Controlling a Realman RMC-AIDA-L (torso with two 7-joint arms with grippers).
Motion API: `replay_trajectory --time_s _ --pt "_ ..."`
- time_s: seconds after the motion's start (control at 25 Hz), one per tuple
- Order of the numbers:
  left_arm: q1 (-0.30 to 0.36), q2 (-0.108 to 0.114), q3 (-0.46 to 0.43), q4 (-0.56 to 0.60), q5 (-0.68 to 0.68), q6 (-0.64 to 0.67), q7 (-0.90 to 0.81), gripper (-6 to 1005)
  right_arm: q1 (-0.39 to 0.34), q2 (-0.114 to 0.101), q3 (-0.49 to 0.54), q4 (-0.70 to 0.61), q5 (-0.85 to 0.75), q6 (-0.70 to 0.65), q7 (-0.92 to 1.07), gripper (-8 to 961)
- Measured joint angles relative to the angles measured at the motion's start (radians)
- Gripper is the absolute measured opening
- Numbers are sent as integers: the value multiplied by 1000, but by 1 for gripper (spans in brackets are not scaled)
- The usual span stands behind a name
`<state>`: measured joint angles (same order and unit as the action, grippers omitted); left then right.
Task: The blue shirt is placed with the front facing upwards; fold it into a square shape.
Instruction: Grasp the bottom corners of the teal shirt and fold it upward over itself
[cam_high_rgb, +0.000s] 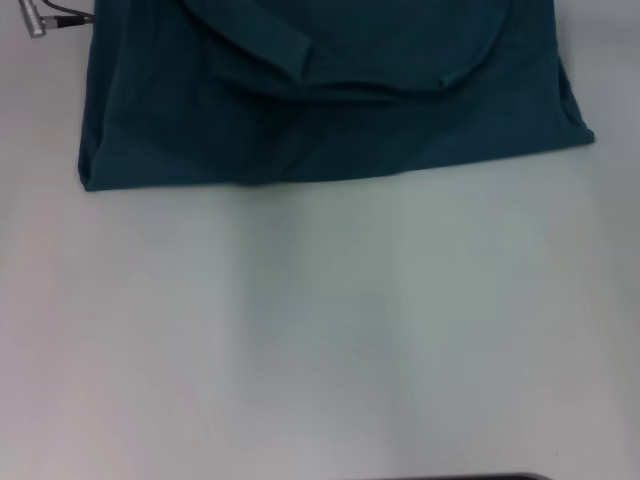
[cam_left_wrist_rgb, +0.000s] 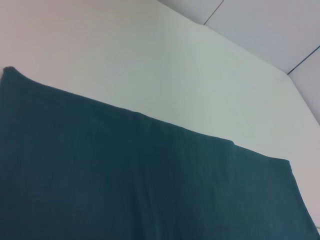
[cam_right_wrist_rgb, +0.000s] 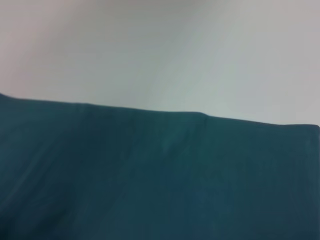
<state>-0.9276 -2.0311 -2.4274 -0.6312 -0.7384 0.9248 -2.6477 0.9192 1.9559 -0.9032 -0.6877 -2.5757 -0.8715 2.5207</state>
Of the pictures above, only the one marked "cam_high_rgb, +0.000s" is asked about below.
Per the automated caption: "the thin dark cable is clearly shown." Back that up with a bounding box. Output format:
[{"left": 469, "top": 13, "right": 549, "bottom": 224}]
[{"left": 43, "top": 0, "right": 95, "bottom": 12}]

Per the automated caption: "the teal t-shirt with FREE print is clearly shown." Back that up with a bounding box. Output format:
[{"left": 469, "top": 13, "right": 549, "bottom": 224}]
[{"left": 77, "top": 0, "right": 596, "bottom": 194}]

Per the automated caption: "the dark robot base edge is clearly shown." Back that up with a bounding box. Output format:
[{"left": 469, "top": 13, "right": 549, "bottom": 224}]
[{"left": 344, "top": 471, "right": 549, "bottom": 480}]

